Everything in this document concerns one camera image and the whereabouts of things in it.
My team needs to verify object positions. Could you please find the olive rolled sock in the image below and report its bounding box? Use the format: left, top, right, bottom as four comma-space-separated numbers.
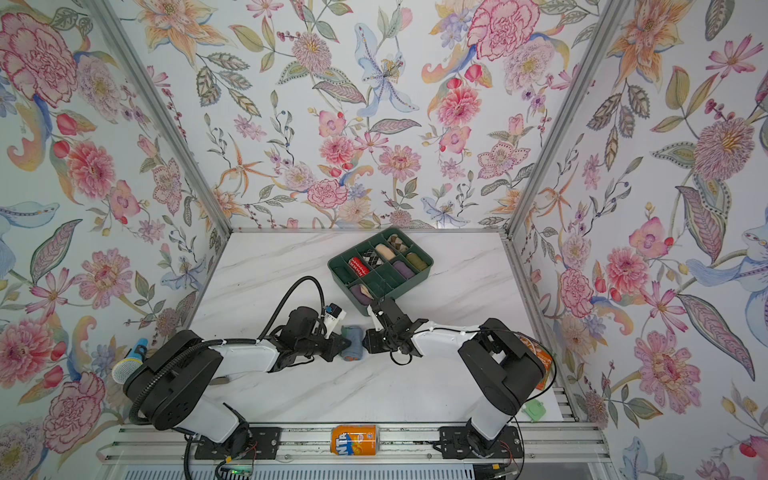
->
406, 252, 429, 272

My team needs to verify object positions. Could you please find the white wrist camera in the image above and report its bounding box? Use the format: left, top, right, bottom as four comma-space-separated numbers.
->
323, 303, 346, 337
367, 305, 384, 331

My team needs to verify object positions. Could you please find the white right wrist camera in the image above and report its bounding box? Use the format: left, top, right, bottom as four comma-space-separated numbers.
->
367, 305, 384, 331

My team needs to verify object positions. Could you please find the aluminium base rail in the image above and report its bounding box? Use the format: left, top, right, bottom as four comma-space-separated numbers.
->
95, 421, 613, 467

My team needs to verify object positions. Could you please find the blue orange green sock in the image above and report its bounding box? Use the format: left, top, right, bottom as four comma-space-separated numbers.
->
340, 325, 365, 362

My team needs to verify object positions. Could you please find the orange soda can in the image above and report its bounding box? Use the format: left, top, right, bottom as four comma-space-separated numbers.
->
330, 425, 379, 456

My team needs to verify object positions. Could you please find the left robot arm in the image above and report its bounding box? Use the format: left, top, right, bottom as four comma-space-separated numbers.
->
123, 303, 351, 453

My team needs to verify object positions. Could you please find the purple beige rolled sock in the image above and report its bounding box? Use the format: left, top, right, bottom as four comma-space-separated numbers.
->
349, 284, 375, 307

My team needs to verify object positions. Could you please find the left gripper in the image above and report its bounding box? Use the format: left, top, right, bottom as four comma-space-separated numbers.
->
295, 332, 353, 362

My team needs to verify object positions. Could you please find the green compartment organizer tray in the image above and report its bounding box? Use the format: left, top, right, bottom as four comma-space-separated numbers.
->
327, 227, 434, 316

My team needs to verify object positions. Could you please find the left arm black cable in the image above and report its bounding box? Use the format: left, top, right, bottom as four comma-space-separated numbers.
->
128, 275, 328, 427

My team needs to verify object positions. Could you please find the red rolled sock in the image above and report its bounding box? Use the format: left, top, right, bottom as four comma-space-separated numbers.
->
348, 257, 370, 278

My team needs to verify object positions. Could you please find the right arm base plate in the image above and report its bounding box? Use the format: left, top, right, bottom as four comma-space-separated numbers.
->
437, 424, 524, 460

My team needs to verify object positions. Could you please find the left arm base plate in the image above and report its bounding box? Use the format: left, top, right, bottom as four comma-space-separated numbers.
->
194, 426, 282, 461

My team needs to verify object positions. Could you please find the orange green snack packet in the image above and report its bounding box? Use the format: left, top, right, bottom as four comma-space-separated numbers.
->
517, 332, 554, 392

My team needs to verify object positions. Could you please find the brown patterned rolled sock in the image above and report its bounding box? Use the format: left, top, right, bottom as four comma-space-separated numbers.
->
387, 234, 409, 254

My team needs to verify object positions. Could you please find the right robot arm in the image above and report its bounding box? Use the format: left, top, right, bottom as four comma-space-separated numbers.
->
363, 298, 547, 449

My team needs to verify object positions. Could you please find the checkered rolled sock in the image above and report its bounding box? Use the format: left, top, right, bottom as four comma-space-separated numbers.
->
360, 249, 385, 270

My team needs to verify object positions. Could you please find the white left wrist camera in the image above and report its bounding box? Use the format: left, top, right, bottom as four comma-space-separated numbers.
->
323, 303, 346, 337

